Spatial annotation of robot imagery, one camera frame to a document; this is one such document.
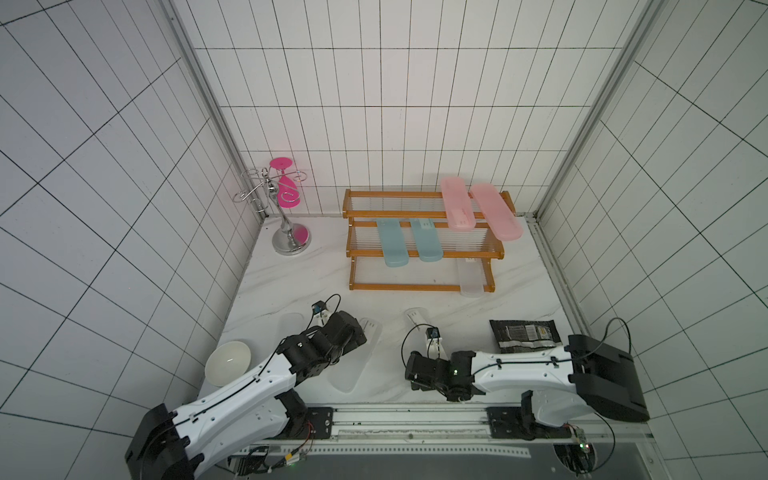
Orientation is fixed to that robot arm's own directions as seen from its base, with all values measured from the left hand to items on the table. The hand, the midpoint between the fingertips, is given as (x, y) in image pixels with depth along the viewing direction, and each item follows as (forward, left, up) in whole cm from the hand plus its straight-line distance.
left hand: (345, 341), depth 81 cm
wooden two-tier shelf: (+30, -4, -8) cm, 31 cm away
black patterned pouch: (+5, -54, -5) cm, 54 cm away
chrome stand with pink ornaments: (+41, +25, -5) cm, 49 cm away
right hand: (-8, -21, -7) cm, 23 cm away
